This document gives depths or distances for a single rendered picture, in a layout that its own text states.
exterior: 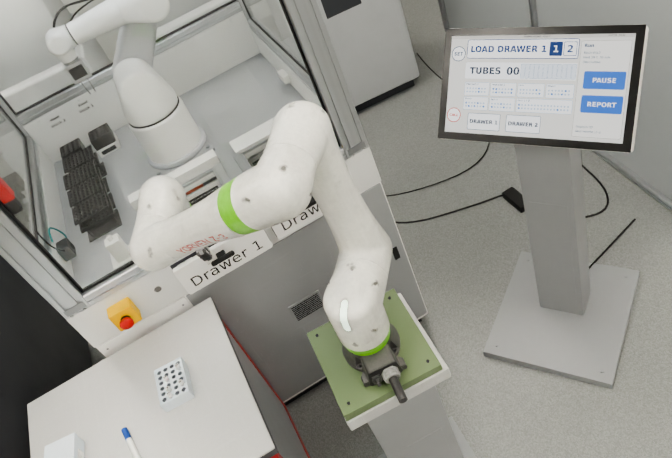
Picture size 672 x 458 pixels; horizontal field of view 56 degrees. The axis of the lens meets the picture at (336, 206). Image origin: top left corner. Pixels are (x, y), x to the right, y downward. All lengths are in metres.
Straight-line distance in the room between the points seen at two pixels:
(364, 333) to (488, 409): 1.01
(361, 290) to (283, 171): 0.40
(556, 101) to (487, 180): 1.40
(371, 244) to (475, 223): 1.47
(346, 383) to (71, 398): 0.86
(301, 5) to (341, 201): 0.55
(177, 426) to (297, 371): 0.75
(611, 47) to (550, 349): 1.16
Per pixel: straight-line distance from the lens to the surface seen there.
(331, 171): 1.33
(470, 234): 2.89
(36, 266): 1.87
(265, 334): 2.24
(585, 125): 1.75
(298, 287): 2.15
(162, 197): 1.52
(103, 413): 1.97
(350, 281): 1.46
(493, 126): 1.82
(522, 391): 2.42
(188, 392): 1.80
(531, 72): 1.79
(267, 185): 1.15
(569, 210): 2.10
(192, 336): 1.95
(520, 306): 2.57
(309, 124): 1.25
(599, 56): 1.76
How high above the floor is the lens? 2.12
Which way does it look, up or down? 41 degrees down
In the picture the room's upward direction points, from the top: 24 degrees counter-clockwise
